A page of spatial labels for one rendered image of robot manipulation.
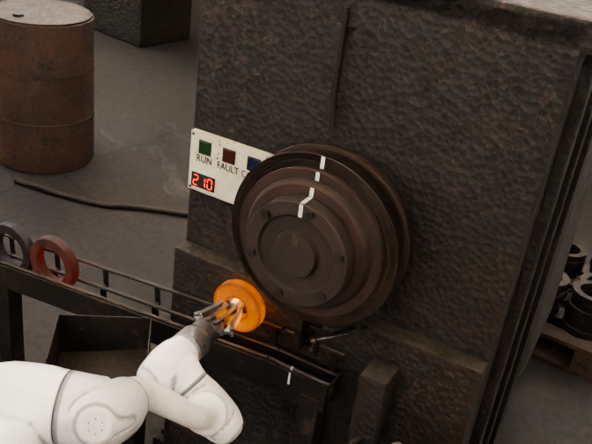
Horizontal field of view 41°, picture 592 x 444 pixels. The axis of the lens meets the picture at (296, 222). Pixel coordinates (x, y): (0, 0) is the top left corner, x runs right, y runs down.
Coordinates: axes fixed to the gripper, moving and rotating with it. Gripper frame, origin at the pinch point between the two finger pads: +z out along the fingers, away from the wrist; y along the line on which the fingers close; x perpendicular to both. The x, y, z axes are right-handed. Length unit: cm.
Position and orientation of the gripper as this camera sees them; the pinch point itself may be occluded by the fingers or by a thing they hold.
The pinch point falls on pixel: (239, 300)
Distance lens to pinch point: 221.9
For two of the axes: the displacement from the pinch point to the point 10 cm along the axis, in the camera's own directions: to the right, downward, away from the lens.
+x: 0.9, -8.6, -5.0
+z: 4.8, -4.0, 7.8
